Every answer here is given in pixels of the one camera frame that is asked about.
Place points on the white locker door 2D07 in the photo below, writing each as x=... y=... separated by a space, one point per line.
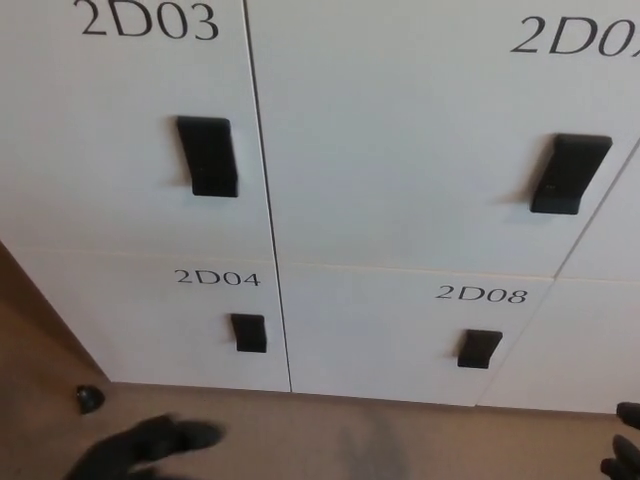
x=400 y=150

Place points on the white locker door 2D08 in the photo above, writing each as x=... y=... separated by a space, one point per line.
x=380 y=340

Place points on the white locker door 2D03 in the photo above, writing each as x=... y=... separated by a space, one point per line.
x=100 y=125

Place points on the black floor door stopper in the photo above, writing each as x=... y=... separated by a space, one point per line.
x=90 y=398

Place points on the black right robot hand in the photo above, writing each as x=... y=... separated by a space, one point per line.
x=631 y=452

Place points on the white unnumbered short locker door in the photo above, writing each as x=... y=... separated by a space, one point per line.
x=575 y=350

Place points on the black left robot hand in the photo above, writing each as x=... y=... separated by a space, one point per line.
x=145 y=442

